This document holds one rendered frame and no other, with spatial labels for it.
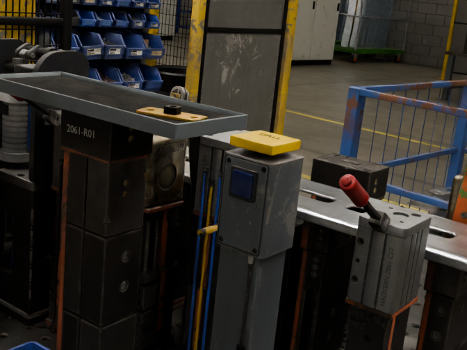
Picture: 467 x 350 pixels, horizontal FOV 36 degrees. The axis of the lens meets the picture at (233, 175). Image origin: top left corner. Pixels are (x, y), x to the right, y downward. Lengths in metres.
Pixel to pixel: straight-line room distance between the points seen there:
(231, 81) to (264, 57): 0.33
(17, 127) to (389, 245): 0.72
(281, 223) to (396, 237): 0.16
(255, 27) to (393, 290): 3.86
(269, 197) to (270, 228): 0.04
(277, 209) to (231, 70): 3.80
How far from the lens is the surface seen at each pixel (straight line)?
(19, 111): 1.32
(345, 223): 1.06
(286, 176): 0.80
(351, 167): 1.30
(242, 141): 0.80
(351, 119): 3.16
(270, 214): 0.79
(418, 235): 0.94
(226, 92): 4.57
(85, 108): 0.91
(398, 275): 0.91
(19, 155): 1.33
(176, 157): 1.16
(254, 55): 4.73
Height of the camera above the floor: 1.32
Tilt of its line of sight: 15 degrees down
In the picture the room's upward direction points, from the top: 6 degrees clockwise
